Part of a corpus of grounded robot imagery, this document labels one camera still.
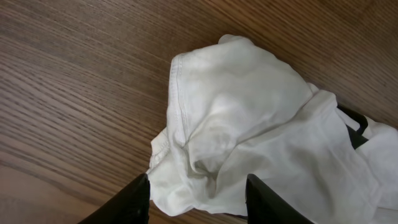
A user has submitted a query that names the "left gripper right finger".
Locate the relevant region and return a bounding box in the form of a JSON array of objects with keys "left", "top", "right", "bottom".
[{"left": 245, "top": 174, "right": 313, "bottom": 224}]

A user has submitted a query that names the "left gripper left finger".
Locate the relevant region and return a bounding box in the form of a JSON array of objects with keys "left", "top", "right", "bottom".
[{"left": 79, "top": 174, "right": 150, "bottom": 224}]

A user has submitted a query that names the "white t-shirt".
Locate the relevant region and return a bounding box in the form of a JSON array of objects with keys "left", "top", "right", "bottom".
[{"left": 147, "top": 35, "right": 397, "bottom": 223}]

